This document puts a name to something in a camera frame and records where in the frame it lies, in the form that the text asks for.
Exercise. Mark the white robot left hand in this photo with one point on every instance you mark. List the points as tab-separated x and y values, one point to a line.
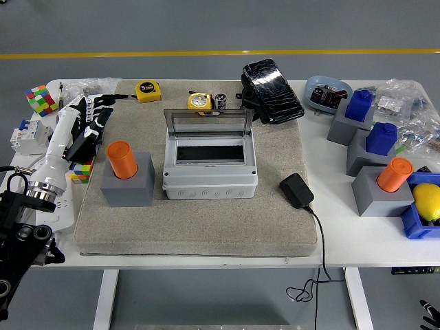
60	137

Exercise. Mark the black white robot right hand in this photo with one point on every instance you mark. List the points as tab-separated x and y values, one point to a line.
431	314

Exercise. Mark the orange cylinder battery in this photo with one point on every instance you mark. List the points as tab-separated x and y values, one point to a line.
120	158
393	175

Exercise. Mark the grey electrical box clear lid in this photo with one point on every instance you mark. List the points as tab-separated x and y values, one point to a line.
209	178

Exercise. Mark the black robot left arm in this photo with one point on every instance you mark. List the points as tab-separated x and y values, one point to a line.
20	247

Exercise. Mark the blue block battery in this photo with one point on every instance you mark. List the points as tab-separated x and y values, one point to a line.
381	139
359	106

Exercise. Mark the white circuit breaker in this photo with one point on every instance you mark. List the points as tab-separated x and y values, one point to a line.
29	137

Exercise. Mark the small colourful puzzle cube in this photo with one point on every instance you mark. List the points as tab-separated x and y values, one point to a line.
82	170

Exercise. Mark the large colourful puzzle cube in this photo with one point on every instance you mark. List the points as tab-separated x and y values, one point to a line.
41	101

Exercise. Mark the dark pen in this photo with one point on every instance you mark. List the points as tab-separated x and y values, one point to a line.
61	96

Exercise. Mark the black table control panel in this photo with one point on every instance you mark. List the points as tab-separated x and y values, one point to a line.
412	271

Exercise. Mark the clear plastic bag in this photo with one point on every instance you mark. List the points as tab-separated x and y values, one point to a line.
86	86

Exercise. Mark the white table leg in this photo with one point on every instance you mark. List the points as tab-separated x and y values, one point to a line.
104	299
359	299

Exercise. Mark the white power strip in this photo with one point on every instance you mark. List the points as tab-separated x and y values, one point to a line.
63	213

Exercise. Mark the grey holder block round hole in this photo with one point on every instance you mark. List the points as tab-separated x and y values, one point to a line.
127	192

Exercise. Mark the blue plastic bin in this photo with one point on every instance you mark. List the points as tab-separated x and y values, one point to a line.
417	227

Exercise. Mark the yellow lemon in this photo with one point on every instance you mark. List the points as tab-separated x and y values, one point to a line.
428	201

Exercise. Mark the yellow tape measure round face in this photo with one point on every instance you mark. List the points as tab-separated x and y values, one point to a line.
199	101

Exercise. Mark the small black object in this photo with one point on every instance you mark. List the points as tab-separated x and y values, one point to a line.
424	169

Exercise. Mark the small black capacitor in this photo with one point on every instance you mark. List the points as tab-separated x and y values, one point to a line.
220	101

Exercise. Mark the green plastic stick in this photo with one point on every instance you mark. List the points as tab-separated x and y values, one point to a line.
399	149

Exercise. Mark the grey-brown mat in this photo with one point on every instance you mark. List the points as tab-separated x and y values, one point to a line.
206	227

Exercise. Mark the black power adapter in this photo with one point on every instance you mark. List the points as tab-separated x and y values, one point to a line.
296	189

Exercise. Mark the clear plastic bags with parts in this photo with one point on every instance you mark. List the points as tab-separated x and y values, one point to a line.
412	113

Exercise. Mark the dark electronic parts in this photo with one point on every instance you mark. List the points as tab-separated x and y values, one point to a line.
328	96

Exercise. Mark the blue-grey bowl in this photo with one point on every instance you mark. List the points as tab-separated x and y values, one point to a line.
318	84

